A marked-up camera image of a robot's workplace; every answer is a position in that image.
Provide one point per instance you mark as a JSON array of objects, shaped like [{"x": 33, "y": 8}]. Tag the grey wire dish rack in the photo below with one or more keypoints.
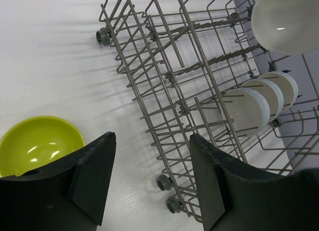
[{"x": 181, "y": 57}]

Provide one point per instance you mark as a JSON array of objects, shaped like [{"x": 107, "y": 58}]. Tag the green bowl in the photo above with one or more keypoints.
[{"x": 35, "y": 142}]

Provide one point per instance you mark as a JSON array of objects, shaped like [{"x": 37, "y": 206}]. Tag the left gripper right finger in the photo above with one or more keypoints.
[{"x": 235, "y": 196}]

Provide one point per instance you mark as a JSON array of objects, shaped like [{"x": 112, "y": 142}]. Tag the white bowl stack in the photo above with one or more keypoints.
[{"x": 287, "y": 27}]

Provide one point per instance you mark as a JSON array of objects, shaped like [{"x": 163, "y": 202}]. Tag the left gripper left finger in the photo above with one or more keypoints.
[{"x": 68, "y": 194}]

